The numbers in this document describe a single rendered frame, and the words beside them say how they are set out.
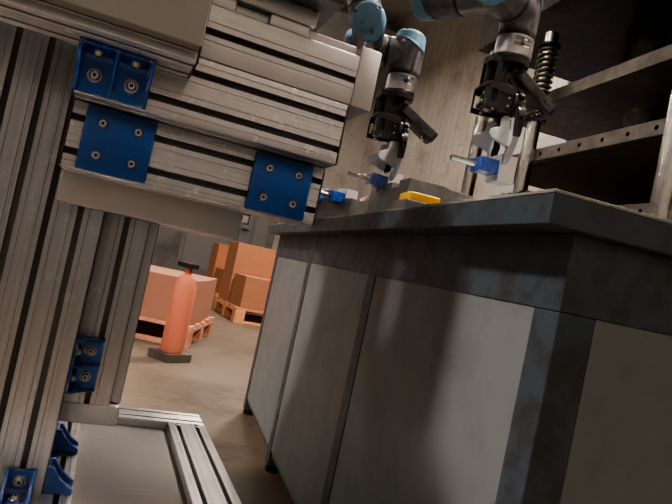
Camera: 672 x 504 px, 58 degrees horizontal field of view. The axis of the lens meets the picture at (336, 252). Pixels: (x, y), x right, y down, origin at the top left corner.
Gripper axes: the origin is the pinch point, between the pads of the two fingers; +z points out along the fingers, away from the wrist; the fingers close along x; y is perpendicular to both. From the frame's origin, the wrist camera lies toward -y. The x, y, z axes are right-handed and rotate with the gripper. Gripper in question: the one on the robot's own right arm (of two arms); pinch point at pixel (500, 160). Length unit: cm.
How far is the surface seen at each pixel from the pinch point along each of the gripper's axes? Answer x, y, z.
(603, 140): -59, -67, -31
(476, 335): 33.3, 16.2, 33.4
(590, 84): -76, -70, -55
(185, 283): -226, 48, 52
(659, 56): -45, -70, -56
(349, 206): -39.4, 18.1, 11.7
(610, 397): 50, 7, 36
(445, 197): -10.0, 5.6, 8.3
